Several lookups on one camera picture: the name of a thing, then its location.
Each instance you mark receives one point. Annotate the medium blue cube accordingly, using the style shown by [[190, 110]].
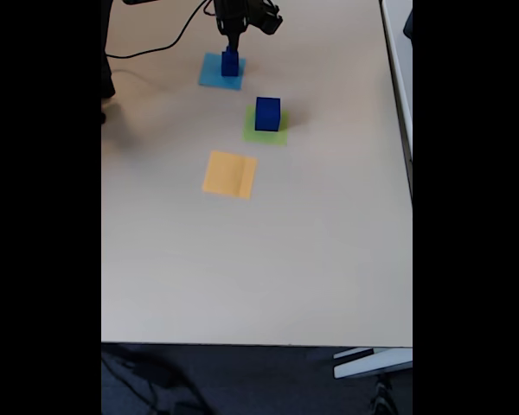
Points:
[[230, 68]]

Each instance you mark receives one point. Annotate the largest blue cube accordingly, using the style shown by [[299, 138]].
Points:
[[267, 114]]

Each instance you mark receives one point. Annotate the blue paper square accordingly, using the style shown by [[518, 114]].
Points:
[[209, 75]]

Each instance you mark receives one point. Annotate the green paper square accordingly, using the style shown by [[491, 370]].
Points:
[[281, 137]]

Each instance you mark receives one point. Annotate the orange paper square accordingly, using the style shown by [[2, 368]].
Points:
[[225, 175]]

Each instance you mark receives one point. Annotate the dark blue object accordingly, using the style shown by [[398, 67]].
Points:
[[408, 23]]

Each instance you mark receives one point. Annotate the white table foot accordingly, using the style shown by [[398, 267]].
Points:
[[372, 365]]

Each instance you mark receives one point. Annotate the black camera box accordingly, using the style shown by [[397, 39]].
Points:
[[266, 17]]

